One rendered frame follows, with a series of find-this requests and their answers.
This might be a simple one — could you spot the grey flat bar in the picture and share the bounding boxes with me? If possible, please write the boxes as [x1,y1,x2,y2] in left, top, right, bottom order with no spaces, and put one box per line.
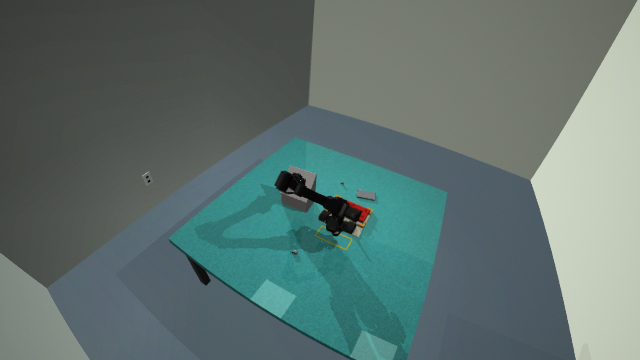
[357,190,376,201]

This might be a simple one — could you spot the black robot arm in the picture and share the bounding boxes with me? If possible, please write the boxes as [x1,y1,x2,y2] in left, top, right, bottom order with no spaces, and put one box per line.
[275,170,361,233]

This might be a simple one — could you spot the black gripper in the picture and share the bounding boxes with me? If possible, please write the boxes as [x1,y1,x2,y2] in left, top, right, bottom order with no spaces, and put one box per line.
[318,210,356,235]

